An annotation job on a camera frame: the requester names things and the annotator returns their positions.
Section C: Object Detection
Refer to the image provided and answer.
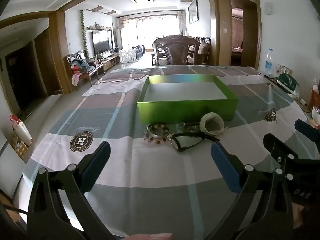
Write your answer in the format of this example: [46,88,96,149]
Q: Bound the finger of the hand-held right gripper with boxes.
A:
[294,119,320,137]
[263,133,300,181]

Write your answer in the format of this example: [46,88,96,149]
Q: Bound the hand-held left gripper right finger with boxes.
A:
[205,141,293,240]

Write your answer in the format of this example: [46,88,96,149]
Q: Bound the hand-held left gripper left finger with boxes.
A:
[27,141,118,240]

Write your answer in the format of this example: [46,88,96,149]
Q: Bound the beaded bracelet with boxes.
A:
[143,132,173,146]

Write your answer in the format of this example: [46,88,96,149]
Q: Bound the silver bangle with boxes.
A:
[146,123,171,139]

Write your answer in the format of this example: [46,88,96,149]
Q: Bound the green cardboard box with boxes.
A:
[137,74,238,124]

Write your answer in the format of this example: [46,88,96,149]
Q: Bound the small jewelry heap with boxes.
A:
[177,122,202,134]

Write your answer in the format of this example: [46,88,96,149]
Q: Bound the person's right hand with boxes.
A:
[292,202,313,232]

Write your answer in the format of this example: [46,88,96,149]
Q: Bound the person's left hand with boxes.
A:
[126,232,173,240]

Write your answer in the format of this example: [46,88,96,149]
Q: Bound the checked printed tablecloth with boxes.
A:
[22,65,320,240]

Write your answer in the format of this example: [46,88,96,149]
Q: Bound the black glasses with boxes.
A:
[171,132,220,153]

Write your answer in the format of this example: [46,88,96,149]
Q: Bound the cream lace scrunchie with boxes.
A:
[199,112,225,136]

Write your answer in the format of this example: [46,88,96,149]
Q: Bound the green and white packet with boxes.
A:
[276,73,301,96]

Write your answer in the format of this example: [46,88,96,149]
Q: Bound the clear water bottle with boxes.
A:
[263,47,274,77]

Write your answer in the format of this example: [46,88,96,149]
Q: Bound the paper bags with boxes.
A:
[9,114,33,158]

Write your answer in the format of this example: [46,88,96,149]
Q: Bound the wooden bench with clothes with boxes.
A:
[66,50,106,91]

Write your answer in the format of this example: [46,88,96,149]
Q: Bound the wooden television cabinet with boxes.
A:
[101,53,121,72]

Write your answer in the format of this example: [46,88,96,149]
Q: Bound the white play fence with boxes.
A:
[119,45,146,63]

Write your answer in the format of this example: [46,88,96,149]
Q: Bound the flat screen television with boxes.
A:
[92,31,113,55]

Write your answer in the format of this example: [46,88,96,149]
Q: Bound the dark carved wooden chair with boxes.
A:
[152,35,201,66]

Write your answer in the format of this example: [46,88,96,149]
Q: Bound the white standing air conditioner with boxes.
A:
[115,28,123,53]

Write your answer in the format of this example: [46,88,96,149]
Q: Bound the green ivy garland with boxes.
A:
[80,9,90,58]

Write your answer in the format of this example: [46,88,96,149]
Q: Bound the framed wall picture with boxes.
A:
[188,0,199,25]

